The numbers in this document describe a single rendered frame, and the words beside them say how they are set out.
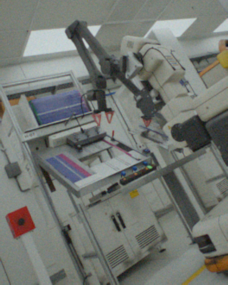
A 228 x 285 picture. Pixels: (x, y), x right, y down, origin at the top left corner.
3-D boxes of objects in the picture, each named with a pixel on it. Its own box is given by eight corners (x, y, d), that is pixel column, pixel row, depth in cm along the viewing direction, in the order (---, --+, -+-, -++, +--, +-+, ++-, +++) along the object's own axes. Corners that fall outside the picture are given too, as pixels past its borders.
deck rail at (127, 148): (152, 164, 237) (152, 157, 234) (150, 164, 236) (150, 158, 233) (98, 135, 287) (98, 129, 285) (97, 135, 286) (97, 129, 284)
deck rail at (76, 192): (80, 197, 198) (79, 189, 195) (78, 198, 197) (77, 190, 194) (34, 157, 248) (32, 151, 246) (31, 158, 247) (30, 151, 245)
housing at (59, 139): (100, 138, 284) (99, 124, 278) (54, 154, 256) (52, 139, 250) (94, 135, 289) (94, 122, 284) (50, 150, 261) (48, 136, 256)
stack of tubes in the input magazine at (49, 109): (89, 111, 282) (78, 88, 287) (41, 125, 253) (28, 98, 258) (85, 117, 292) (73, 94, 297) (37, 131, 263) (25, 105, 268)
